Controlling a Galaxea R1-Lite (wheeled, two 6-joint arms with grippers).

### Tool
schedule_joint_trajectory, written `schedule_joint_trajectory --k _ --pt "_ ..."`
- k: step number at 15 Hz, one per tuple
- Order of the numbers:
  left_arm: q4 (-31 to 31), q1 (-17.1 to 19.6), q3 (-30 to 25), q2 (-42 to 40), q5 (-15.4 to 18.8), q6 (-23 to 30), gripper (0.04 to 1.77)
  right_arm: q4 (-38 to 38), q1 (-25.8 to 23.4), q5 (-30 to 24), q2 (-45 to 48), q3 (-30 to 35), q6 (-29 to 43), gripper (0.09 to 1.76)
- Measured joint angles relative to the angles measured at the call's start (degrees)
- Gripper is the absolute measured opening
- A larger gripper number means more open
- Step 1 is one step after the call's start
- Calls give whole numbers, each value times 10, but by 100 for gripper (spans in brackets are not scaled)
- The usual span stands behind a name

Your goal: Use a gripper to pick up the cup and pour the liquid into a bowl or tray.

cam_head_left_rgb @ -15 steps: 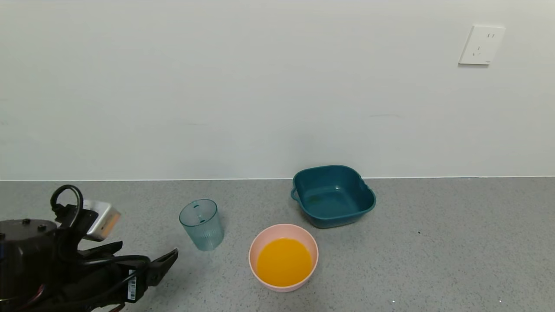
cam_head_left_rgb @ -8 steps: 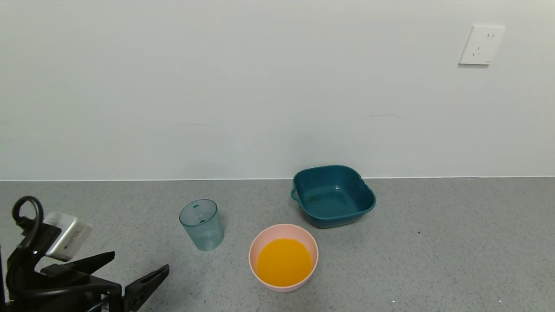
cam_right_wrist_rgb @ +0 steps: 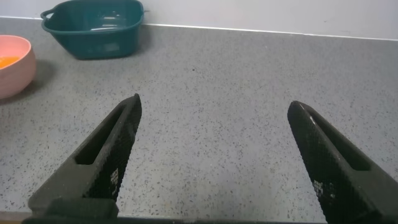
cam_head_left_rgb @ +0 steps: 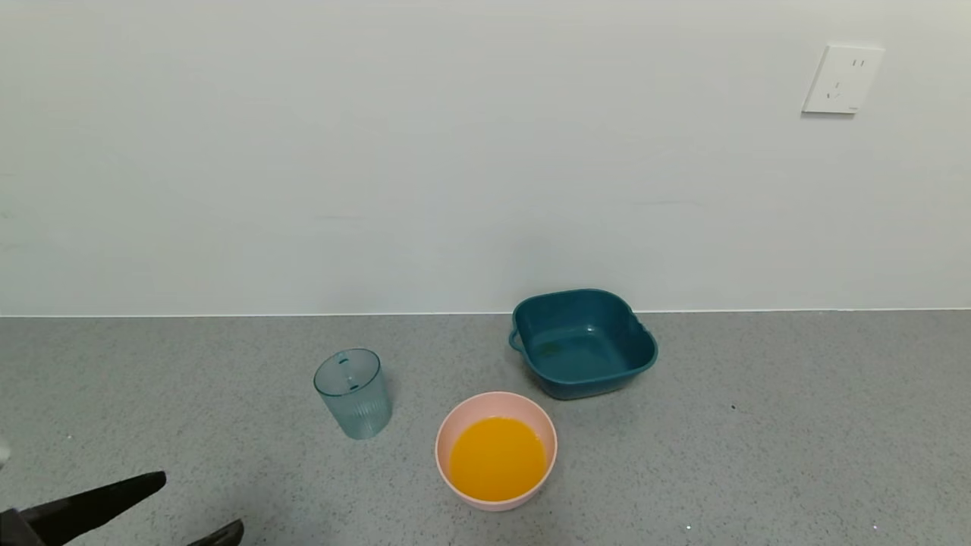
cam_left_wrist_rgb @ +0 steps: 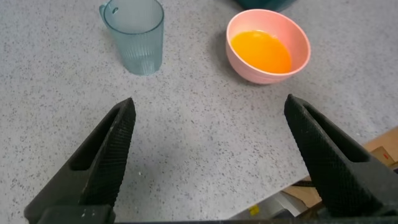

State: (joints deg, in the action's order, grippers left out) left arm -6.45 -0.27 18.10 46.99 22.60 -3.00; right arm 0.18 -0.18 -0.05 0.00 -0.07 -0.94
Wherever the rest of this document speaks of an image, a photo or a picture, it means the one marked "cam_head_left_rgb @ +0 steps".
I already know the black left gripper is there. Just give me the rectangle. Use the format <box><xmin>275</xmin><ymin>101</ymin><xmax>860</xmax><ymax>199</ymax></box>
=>
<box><xmin>0</xmin><ymin>470</ymin><xmax>244</xmax><ymax>546</ymax></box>

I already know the translucent blue-green ribbed plastic cup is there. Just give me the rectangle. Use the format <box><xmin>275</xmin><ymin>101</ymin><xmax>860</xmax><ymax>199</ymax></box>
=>
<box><xmin>313</xmin><ymin>348</ymin><xmax>394</xmax><ymax>441</ymax></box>

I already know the orange liquid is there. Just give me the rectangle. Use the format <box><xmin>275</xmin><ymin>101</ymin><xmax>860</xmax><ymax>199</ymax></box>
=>
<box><xmin>449</xmin><ymin>416</ymin><xmax>547</xmax><ymax>503</ymax></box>

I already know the pink round bowl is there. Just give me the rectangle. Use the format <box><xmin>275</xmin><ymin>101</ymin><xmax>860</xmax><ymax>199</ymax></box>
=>
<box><xmin>435</xmin><ymin>391</ymin><xmax>558</xmax><ymax>512</ymax></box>

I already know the teal square plastic basin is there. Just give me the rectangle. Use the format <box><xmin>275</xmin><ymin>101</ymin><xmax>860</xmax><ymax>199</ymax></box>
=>
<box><xmin>508</xmin><ymin>288</ymin><xmax>658</xmax><ymax>401</ymax></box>

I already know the white wall socket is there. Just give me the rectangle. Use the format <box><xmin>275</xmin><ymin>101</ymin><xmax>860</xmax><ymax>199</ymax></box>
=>
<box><xmin>801</xmin><ymin>44</ymin><xmax>886</xmax><ymax>116</ymax></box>

